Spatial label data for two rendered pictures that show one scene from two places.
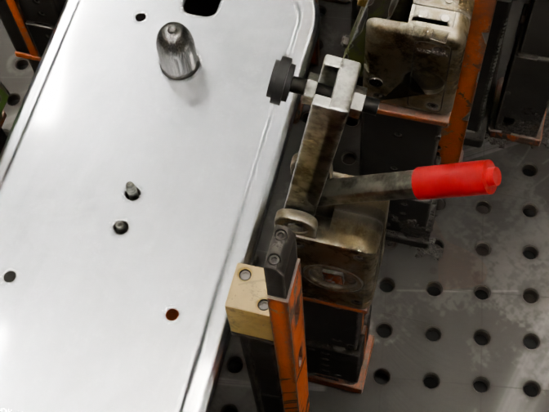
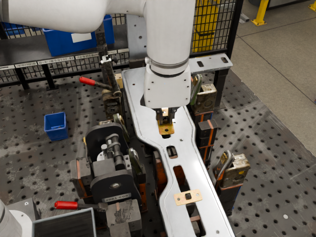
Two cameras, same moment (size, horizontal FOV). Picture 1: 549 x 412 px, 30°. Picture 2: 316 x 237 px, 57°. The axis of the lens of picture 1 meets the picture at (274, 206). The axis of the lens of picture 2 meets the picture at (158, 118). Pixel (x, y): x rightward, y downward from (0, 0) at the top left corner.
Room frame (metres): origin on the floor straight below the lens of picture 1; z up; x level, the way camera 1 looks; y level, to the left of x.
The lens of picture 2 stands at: (1.11, -0.36, 1.81)
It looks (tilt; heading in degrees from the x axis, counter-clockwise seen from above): 48 degrees down; 145
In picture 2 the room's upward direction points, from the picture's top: straight up
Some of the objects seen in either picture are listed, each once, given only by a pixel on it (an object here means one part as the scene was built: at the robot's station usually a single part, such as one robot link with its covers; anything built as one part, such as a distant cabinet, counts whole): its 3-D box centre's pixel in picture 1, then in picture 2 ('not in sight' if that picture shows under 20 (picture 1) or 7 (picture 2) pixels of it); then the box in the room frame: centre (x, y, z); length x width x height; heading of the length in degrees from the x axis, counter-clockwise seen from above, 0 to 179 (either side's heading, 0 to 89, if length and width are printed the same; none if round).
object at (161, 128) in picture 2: not in sight; (165, 119); (0.72, -0.07, 1.28); 0.08 x 0.04 x 0.01; 152
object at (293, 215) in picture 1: (296, 222); not in sight; (0.31, -0.01, 1.06); 0.03 x 0.01 x 0.03; 70
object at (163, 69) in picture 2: not in sight; (166, 58); (0.72, -0.08, 1.47); 0.09 x 0.08 x 0.03; 62
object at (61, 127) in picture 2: not in sight; (57, 127); (0.07, -0.25, 0.74); 0.11 x 0.10 x 0.09; 160
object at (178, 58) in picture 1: (176, 51); not in sight; (0.50, 0.07, 1.02); 0.03 x 0.03 x 0.07
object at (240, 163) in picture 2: not in sight; (225, 188); (0.82, 0.13, 0.87); 0.12 x 0.09 x 0.35; 70
